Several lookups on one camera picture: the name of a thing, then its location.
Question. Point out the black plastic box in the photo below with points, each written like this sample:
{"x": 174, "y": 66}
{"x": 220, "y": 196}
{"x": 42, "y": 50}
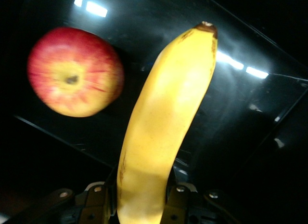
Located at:
{"x": 240, "y": 113}

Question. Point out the yellow banana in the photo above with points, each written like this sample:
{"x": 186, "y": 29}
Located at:
{"x": 163, "y": 108}

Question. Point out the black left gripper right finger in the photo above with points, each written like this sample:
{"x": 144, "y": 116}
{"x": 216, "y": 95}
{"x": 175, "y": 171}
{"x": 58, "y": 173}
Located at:
{"x": 179, "y": 204}

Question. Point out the red yellow apple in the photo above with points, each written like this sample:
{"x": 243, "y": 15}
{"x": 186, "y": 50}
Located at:
{"x": 74, "y": 72}

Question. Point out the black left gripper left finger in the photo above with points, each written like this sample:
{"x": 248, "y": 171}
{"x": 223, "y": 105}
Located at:
{"x": 96, "y": 204}

